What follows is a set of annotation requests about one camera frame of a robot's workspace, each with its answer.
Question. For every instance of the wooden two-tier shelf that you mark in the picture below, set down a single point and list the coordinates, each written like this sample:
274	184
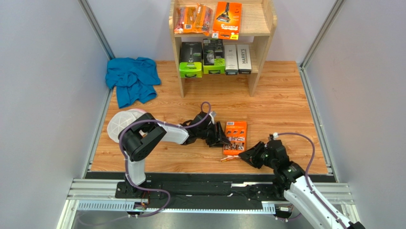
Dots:
259	21

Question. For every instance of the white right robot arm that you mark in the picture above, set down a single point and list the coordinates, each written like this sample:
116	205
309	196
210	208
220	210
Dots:
292	184

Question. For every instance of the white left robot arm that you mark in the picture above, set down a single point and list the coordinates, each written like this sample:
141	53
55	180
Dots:
140	138

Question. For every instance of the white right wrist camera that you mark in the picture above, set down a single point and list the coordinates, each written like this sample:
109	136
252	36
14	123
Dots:
273	136

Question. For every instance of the green black razor box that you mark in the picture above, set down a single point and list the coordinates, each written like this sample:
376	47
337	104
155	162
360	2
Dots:
190	63
213	56

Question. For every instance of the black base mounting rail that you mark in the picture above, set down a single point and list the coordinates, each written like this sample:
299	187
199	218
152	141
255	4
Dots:
178	192

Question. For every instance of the green black razor box right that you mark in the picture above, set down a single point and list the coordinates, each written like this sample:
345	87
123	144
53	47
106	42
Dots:
213	56

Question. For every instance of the orange Gillette Fusion5 razor box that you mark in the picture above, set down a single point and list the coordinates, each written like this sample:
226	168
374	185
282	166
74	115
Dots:
227	20

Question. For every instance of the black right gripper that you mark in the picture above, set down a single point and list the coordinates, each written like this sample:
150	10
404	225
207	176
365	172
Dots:
257	153

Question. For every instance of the white Harry's razor box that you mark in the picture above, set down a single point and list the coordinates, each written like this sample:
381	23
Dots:
244	59

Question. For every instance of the white round mesh lid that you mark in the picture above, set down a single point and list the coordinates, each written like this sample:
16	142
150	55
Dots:
121	120

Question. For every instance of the tall white razor box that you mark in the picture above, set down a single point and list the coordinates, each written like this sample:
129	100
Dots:
231	62

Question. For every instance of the green black razor box left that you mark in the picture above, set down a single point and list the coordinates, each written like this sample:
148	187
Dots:
190	63

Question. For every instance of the orange Gillette cartridge box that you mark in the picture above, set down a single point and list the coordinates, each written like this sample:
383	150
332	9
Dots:
236	133

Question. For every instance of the blue crumpled cloth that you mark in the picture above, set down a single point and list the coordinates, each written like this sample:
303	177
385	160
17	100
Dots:
133	79

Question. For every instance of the long orange Bic razor bag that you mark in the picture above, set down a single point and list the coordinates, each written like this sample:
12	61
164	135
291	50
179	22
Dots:
185	20

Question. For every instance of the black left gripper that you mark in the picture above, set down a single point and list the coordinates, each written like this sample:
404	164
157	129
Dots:
219	138

